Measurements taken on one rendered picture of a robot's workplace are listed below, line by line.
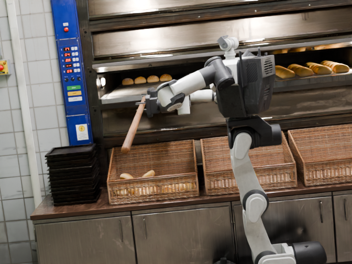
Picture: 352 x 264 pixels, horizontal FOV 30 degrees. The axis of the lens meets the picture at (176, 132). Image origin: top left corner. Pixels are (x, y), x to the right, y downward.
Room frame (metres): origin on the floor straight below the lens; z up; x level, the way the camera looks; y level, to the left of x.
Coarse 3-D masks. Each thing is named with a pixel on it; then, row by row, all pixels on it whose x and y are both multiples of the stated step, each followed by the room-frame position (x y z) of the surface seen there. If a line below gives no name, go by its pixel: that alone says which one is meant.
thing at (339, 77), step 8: (288, 80) 4.34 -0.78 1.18; (296, 80) 4.33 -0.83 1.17; (304, 80) 4.33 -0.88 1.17; (312, 80) 4.33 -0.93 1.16; (320, 80) 4.32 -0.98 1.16; (328, 80) 4.32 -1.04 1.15; (336, 80) 4.32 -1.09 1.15; (344, 80) 4.32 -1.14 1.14; (208, 88) 4.37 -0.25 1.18; (104, 104) 4.37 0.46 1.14
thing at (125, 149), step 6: (144, 96) 3.93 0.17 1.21; (138, 108) 3.36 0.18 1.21; (138, 114) 3.13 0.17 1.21; (138, 120) 2.96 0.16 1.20; (132, 126) 2.74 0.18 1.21; (132, 132) 2.60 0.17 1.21; (126, 138) 2.45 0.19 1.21; (132, 138) 2.48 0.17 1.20; (126, 144) 2.32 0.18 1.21; (126, 150) 2.27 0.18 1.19
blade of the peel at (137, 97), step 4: (116, 96) 4.42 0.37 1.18; (120, 96) 4.39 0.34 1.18; (124, 96) 4.36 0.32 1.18; (128, 96) 4.33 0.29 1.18; (132, 96) 4.07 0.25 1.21; (136, 96) 4.07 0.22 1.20; (140, 96) 4.07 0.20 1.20; (104, 100) 4.07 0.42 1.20; (108, 100) 4.07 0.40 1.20; (112, 100) 4.07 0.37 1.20; (116, 100) 4.07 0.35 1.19; (120, 100) 4.07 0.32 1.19; (124, 100) 4.07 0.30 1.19; (128, 100) 4.07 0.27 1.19; (132, 100) 4.07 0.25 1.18; (136, 100) 4.07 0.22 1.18
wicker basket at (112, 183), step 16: (160, 144) 4.32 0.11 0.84; (176, 144) 4.32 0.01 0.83; (192, 144) 4.31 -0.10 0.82; (112, 160) 4.16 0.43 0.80; (128, 160) 4.31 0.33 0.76; (144, 160) 4.30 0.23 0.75; (160, 160) 4.29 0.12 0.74; (176, 160) 4.29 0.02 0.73; (192, 160) 4.29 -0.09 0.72; (112, 176) 4.10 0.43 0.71; (160, 176) 3.86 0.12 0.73; (176, 176) 3.86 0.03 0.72; (192, 176) 3.86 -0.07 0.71; (112, 192) 3.87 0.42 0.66; (128, 192) 4.12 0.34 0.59; (160, 192) 3.87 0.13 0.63; (176, 192) 3.86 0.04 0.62; (192, 192) 3.86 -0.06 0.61
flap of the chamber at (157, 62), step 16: (256, 48) 4.19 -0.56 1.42; (272, 48) 4.19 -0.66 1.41; (288, 48) 4.19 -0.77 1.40; (304, 48) 4.26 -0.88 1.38; (320, 48) 4.32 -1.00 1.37; (96, 64) 4.22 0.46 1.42; (112, 64) 4.22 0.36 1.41; (128, 64) 4.22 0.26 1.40; (144, 64) 4.28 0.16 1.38; (160, 64) 4.34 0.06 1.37
